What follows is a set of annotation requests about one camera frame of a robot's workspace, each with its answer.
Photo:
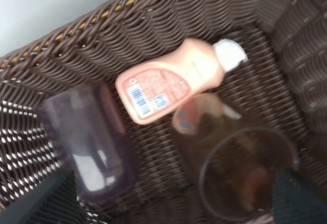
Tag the translucent brown cup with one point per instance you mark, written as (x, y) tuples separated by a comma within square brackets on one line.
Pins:
[(230, 156)]

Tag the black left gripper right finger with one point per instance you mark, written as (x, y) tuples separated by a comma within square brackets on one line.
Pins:
[(297, 199)]

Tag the dark brown wicker basket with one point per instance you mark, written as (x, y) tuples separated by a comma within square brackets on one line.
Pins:
[(283, 84)]

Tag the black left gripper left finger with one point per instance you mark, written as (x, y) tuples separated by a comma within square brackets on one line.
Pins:
[(53, 201)]

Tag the translucent pink cup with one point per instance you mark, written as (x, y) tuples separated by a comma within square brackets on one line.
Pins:
[(90, 138)]

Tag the pink bottle white cap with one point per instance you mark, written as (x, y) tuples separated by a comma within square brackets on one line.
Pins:
[(153, 89)]

